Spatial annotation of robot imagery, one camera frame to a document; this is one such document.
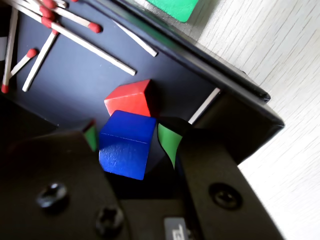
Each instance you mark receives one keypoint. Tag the red wooden cube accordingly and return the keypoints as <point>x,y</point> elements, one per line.
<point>130,100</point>

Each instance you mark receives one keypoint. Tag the black cardboard box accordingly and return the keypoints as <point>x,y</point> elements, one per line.
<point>75,87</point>

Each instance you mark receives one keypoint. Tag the green wooden cube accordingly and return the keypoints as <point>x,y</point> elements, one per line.
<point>172,8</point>

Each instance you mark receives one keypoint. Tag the blue wooden cube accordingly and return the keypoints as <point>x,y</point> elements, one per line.
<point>125,145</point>

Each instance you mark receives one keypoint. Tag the red-tipped wooden match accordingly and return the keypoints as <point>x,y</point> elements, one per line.
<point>75,18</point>
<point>48,3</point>
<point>40,62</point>
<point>136,38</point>
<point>46,12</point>
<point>10,50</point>
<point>100,53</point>
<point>205,106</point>
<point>20,64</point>

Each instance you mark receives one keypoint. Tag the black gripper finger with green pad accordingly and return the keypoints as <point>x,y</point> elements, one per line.
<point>50,187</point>
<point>215,175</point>

